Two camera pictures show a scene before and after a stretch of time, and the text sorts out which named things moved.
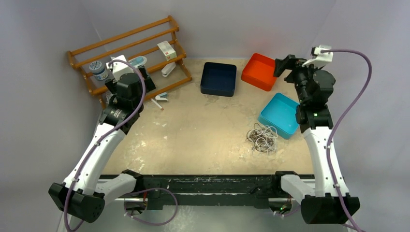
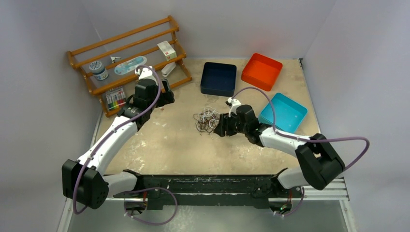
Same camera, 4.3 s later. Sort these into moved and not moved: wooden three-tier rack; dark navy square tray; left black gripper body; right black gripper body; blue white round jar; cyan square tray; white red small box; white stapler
Moved: right black gripper body; left black gripper body
Not moved: blue white round jar; dark navy square tray; white red small box; white stapler; cyan square tray; wooden three-tier rack
